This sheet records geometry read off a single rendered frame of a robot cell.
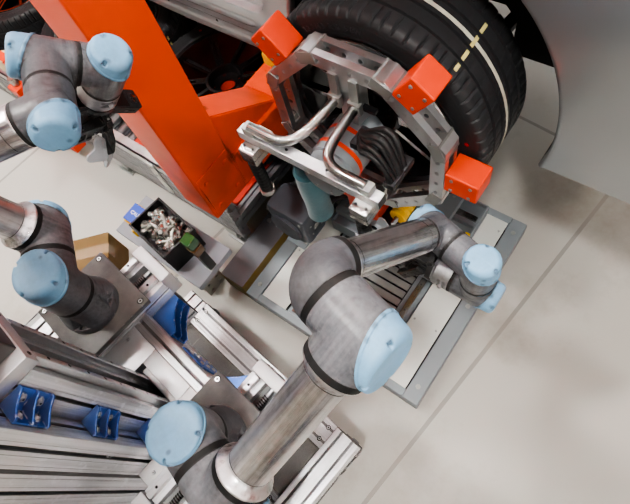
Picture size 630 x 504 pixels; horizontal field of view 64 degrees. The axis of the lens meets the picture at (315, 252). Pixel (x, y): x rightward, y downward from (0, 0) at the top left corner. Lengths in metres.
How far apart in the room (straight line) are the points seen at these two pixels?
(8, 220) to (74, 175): 1.64
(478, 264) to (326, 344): 0.41
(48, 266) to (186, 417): 0.48
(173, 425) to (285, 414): 0.26
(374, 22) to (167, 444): 0.93
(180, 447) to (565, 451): 1.39
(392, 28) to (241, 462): 0.90
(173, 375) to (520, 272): 1.38
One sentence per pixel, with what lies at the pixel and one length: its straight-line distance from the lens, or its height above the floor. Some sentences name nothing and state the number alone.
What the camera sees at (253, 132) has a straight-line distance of 1.27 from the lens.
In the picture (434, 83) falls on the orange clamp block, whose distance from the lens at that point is 1.11.
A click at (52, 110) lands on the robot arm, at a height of 1.44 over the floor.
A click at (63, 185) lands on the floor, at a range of 2.92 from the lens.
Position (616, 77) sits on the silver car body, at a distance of 1.20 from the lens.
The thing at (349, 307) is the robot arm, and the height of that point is 1.27.
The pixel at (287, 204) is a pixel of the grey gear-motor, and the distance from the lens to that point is 1.84.
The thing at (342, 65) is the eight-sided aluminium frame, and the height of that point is 1.12.
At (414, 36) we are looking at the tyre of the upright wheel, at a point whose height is 1.16.
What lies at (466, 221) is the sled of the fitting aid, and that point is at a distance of 2.03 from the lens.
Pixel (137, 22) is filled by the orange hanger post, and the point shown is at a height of 1.24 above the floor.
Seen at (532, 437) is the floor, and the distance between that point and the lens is 2.01.
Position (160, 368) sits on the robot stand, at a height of 0.73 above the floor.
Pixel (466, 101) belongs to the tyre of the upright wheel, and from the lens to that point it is 1.21.
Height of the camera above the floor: 1.96
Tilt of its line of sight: 63 degrees down
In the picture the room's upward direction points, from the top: 23 degrees counter-clockwise
